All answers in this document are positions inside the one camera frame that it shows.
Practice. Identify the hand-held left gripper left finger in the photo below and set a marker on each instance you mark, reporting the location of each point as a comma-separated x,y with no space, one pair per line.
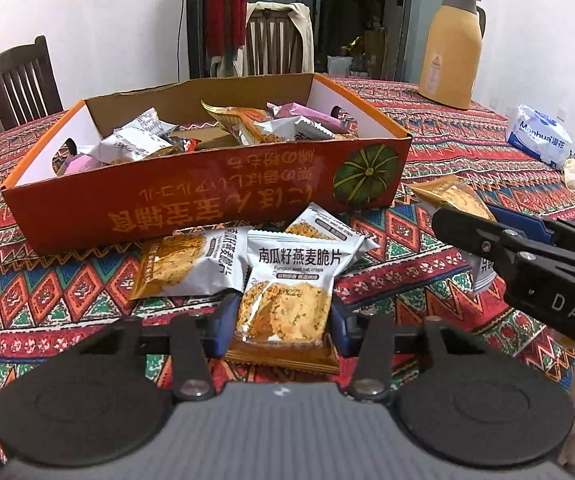
222,325

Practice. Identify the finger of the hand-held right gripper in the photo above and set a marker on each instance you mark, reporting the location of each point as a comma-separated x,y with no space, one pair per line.
522,222
472,235

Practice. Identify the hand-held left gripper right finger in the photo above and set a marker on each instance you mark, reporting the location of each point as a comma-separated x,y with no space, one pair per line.
342,330

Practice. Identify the oat crisp snack packet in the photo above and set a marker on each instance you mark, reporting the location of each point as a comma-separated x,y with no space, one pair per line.
457,197
317,225
282,310
182,260

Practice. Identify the orange cardboard box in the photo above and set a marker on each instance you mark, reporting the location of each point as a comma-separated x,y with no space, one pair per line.
192,195

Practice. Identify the red snack packet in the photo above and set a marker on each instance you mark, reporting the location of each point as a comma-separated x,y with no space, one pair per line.
187,145

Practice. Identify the small white snack packet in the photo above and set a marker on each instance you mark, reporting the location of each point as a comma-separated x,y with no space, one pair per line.
147,122
307,130

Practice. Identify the white labelled snack packet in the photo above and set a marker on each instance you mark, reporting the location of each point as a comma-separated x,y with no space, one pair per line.
132,147

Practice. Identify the long orange snack packet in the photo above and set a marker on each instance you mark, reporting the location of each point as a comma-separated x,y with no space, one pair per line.
237,120

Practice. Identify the pink snack packet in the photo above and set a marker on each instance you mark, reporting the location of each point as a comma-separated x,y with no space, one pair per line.
307,110
84,164

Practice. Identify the white tissue pack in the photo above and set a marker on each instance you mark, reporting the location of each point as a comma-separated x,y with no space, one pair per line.
537,135

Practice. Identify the yellow thermos jug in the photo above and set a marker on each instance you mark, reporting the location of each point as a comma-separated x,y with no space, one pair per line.
450,50

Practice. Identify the white plant pot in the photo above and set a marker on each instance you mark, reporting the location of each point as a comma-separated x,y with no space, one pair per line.
340,66

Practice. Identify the glass sliding door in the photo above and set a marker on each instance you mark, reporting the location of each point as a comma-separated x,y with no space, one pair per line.
417,10

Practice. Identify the wooden chair with cloth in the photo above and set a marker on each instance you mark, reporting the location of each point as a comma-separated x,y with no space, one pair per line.
303,35

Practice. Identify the brown wooden chair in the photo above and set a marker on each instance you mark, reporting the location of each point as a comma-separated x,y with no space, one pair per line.
272,45

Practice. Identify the dark wooden chair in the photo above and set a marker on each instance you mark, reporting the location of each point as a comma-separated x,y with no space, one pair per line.
22,85

